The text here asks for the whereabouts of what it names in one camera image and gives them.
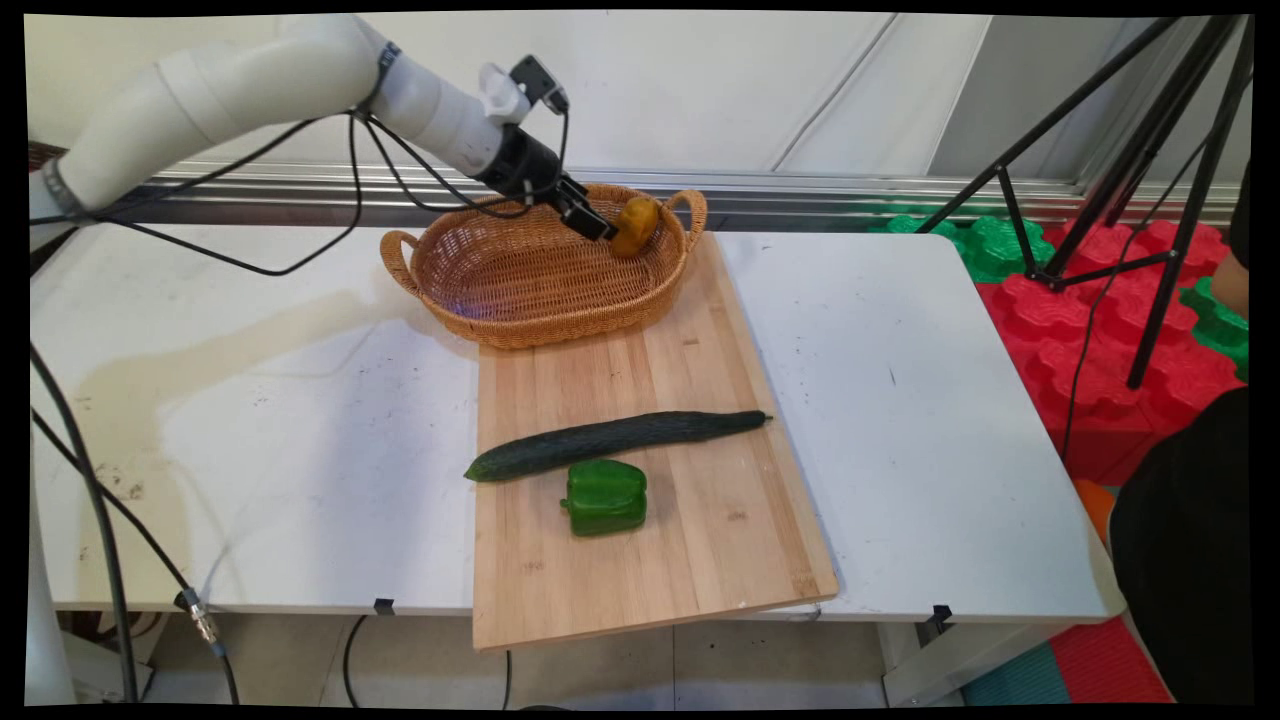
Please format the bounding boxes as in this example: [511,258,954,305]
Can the dark green cucumber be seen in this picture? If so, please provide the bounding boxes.
[463,409,774,485]

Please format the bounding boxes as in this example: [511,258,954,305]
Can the thick black cable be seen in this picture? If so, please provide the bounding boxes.
[29,345,141,704]

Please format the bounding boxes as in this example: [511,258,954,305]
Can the white table leg frame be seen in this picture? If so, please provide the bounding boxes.
[878,620,1063,708]

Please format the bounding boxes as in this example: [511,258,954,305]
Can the black cable under table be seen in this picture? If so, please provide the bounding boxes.
[342,614,372,710]

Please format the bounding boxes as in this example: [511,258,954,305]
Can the green bell pepper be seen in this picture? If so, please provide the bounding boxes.
[559,458,650,539]

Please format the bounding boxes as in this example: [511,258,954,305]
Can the black tripod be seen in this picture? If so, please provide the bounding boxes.
[914,15,1255,392]

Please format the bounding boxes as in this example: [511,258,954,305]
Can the brown wicker basket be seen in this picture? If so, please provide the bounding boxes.
[379,182,709,351]

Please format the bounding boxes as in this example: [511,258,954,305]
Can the wooden cutting board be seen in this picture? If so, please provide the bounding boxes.
[471,231,840,654]

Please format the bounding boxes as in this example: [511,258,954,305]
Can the red floor mat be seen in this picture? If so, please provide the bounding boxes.
[1048,614,1173,706]

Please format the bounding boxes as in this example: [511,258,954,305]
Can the black velcro strap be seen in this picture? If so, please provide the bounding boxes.
[368,41,404,108]

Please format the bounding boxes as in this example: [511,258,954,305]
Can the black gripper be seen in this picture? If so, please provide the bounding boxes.
[474,124,620,243]

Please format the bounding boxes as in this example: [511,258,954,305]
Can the teal floor mat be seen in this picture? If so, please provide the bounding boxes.
[960,640,1073,707]

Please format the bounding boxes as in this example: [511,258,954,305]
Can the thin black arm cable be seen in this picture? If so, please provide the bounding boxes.
[29,104,573,279]

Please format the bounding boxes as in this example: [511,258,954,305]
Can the person's bare forearm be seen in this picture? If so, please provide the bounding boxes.
[1209,250,1252,322]

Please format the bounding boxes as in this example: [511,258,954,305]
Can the aluminium wall rail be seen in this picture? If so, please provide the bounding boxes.
[100,162,1252,229]

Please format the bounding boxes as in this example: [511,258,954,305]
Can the person in black clothing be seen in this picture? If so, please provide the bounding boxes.
[1088,162,1254,707]

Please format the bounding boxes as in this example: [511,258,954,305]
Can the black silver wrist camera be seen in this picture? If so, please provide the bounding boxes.
[509,54,571,115]

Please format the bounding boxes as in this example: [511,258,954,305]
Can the thin black tripod cable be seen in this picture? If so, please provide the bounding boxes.
[1059,135,1213,463]

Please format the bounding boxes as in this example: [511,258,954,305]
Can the white vented camera mount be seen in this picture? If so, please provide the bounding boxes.
[477,62,532,127]

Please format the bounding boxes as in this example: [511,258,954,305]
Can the black cable with metal connector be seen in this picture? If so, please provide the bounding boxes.
[29,405,242,707]

